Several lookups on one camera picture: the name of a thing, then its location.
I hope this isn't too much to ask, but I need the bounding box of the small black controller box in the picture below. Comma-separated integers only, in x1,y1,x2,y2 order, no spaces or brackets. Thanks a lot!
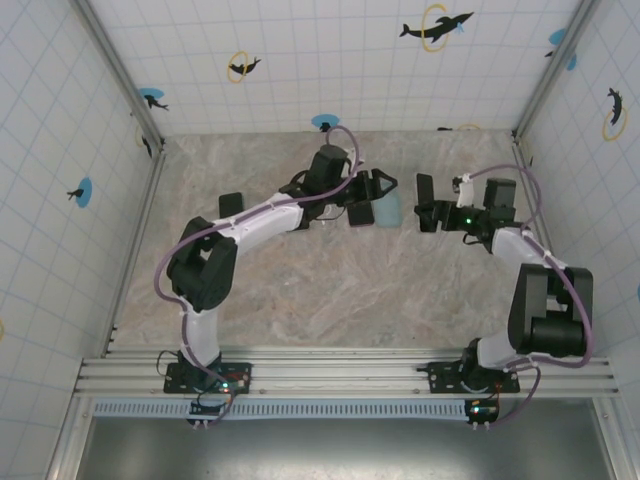
464,397,501,432
187,397,236,432

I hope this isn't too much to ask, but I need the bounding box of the white slotted cable duct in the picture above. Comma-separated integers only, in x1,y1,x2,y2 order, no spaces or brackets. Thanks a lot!
92,398,474,420

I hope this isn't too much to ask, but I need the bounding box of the aluminium table edge rail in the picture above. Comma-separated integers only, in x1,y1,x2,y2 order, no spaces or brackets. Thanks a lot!
510,132,589,357
102,144,169,359

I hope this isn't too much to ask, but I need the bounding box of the aluminium corner post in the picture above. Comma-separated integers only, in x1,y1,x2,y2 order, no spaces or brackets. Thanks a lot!
74,0,166,151
510,0,601,140

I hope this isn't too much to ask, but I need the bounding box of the black smartphone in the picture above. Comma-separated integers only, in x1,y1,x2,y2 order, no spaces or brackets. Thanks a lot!
347,198,375,227
218,191,245,220
415,172,436,207

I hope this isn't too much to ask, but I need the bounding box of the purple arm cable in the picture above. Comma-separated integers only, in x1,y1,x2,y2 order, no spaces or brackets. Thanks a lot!
154,124,364,425
467,163,596,429

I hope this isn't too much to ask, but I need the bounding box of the grey metal panel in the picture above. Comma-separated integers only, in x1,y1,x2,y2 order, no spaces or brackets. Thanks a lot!
82,418,615,480

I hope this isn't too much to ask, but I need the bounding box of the small dolphin sticker yellow ring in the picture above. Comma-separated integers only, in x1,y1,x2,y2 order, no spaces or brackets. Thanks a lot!
227,49,263,84

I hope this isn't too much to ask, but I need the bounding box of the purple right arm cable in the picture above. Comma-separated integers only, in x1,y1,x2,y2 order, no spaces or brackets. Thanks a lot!
467,163,596,429

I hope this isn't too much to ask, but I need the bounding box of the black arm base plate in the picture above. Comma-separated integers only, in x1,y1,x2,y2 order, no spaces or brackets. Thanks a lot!
163,360,254,396
427,360,521,396

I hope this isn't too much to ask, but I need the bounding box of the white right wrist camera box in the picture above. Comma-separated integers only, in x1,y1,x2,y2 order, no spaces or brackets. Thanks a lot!
451,172,480,207

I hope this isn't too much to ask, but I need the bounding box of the large dolphin sticker yellow ring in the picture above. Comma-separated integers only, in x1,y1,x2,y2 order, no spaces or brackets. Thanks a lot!
398,2,476,54

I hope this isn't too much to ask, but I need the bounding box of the wide aluminium mounting rail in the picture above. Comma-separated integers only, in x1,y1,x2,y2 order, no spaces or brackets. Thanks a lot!
73,355,624,400

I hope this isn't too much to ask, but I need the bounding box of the grey-blue phone case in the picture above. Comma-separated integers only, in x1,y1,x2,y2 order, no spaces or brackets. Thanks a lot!
374,191,403,230

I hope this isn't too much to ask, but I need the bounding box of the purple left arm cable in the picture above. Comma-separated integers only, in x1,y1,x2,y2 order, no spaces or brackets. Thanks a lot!
154,124,364,425

